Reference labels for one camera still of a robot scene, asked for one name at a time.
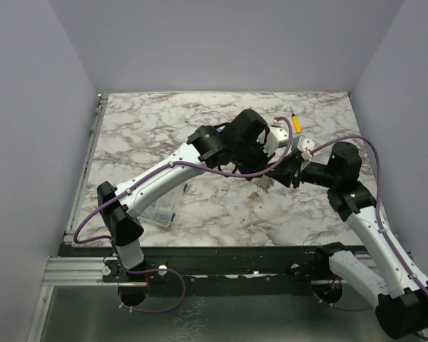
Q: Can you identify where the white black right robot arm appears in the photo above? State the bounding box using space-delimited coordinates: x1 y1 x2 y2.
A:
268 140 428 339

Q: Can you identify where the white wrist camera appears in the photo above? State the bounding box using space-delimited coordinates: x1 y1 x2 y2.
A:
292 135 315 170
258 118 290 157

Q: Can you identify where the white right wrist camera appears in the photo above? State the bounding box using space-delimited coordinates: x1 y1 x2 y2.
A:
292 135 315 170

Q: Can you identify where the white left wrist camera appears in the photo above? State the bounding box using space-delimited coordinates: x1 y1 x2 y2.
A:
258 118 290 157

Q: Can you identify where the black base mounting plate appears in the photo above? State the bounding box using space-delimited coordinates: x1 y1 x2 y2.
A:
58 245 340 297

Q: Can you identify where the aluminium rail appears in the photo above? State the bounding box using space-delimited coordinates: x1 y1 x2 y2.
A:
63 93 109 244
44 252 420 286

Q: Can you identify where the aluminium front rail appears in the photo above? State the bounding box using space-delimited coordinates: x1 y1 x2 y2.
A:
44 252 420 286

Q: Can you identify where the blue red screwdriver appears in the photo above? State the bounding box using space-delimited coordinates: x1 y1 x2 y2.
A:
185 120 205 128

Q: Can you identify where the clear plastic screw organizer box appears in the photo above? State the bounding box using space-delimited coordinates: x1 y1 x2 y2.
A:
138 187 183 228

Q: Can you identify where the aluminium left side rail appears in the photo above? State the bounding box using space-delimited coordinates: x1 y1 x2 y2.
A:
63 93 109 244

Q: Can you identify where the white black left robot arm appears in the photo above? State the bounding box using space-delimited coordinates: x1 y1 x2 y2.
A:
97 109 279 281

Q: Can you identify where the yellow screwdriver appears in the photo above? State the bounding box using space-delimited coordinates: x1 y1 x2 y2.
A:
290 108 302 134

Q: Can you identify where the grey key organizer red handle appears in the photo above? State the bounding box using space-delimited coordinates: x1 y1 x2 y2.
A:
253 175 275 191

